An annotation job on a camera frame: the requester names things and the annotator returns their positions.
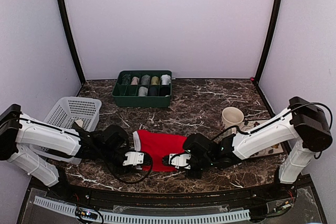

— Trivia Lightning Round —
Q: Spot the white rolled underwear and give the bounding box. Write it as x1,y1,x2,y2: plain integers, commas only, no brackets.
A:
161,74,171,85

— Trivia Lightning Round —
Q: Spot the dark green garment in basket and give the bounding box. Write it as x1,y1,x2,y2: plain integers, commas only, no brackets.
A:
71,122,86,132

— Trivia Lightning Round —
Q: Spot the black right frame post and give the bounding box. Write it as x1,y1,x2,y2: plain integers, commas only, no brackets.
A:
254,0,286,86

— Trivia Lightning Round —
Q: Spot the white perforated laundry basket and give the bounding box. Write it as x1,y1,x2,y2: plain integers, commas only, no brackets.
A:
29,97,102,165

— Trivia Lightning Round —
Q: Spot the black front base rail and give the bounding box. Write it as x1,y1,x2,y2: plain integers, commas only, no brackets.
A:
15,174,329,224

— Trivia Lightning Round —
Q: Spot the floral square tile coaster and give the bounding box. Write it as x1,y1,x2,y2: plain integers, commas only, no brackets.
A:
241,120,285,158

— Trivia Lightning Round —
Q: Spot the navy rolled underwear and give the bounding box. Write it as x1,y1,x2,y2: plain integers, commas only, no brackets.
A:
148,86,159,97

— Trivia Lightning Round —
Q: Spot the olive rolled underwear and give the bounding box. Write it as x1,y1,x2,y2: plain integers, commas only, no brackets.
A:
151,76,160,85

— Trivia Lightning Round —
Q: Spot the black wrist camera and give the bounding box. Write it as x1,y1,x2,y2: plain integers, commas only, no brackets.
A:
183,133,212,158
101,125,130,154

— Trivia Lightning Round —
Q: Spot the black left frame post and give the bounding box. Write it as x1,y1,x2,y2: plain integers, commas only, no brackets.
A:
57,0,86,85

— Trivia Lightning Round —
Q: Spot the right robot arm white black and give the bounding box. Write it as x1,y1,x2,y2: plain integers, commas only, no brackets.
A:
183,97,333,200

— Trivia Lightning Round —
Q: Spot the striped rolled underwear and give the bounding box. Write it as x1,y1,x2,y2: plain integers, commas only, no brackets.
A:
121,73,131,85

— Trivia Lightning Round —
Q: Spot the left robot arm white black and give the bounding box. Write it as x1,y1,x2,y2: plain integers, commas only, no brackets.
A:
1,104,144,201

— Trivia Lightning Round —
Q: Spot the red boxer briefs white trim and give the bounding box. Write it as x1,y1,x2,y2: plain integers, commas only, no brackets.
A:
133,130,187,172

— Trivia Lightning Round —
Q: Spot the black rolled underwear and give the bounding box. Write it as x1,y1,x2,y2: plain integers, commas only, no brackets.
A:
160,86,171,97

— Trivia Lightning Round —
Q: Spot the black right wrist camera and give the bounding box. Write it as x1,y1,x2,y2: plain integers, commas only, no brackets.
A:
183,133,212,158

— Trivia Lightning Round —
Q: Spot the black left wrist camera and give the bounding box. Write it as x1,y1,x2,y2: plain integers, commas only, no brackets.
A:
101,125,130,154

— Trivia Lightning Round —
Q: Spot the black frame post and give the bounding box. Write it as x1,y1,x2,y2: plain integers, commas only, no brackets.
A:
254,0,286,86
57,0,86,85

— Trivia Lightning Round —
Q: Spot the grey slotted cable duct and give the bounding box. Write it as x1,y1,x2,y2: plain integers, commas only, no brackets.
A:
34,196,250,223

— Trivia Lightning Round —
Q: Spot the light grey rolled underwear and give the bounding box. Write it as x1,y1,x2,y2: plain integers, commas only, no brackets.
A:
138,86,148,97

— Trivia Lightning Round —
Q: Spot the green divided organizer tray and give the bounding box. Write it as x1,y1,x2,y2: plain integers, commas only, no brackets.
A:
112,70,173,108

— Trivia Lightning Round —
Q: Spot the seashell coral ceramic mug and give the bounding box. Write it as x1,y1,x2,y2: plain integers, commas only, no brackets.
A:
221,106,244,130

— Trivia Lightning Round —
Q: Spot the dark grey rolled underwear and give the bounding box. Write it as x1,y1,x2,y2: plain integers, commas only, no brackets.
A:
140,74,151,86

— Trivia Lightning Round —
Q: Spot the pink rolled underwear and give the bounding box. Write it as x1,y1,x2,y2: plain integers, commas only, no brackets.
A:
130,76,140,86

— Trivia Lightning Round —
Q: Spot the small green circuit board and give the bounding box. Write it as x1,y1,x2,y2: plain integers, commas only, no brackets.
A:
75,208,99,221

